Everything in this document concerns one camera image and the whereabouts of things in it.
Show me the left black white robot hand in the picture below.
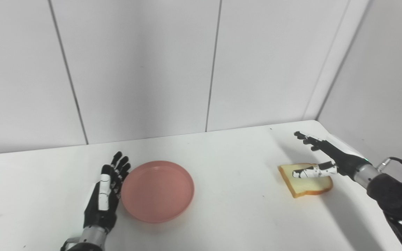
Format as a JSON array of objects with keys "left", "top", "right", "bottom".
[{"left": 83, "top": 151, "right": 132, "bottom": 234}]

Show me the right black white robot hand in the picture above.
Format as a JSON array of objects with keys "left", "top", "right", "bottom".
[{"left": 292, "top": 131, "right": 368, "bottom": 181}]

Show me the slice of white bread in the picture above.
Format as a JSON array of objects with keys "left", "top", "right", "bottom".
[{"left": 278, "top": 163, "right": 334, "bottom": 199}]

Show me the pink round plate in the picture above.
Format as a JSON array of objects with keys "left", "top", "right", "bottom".
[{"left": 121, "top": 160, "right": 195, "bottom": 224}]

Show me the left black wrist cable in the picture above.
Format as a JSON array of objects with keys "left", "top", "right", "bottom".
[{"left": 60, "top": 237, "right": 81, "bottom": 251}]

